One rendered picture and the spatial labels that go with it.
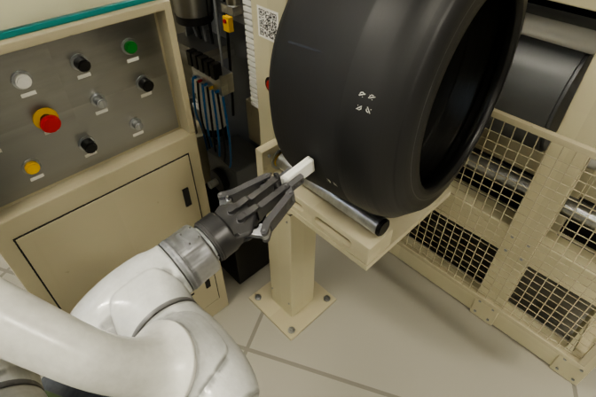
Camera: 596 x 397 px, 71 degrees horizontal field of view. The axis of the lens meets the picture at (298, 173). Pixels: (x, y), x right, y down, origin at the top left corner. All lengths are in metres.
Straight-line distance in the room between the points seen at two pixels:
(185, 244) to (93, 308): 0.14
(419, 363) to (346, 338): 0.29
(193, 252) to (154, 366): 0.20
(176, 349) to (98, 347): 0.09
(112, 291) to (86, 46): 0.62
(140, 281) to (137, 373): 0.17
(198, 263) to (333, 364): 1.19
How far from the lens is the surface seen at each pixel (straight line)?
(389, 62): 0.63
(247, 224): 0.68
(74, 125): 1.14
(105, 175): 1.17
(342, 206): 0.97
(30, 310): 0.46
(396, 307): 1.92
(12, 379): 0.81
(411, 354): 1.83
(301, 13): 0.72
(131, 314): 0.60
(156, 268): 0.63
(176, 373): 0.51
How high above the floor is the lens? 1.59
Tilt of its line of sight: 41 degrees down
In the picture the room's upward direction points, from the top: straight up
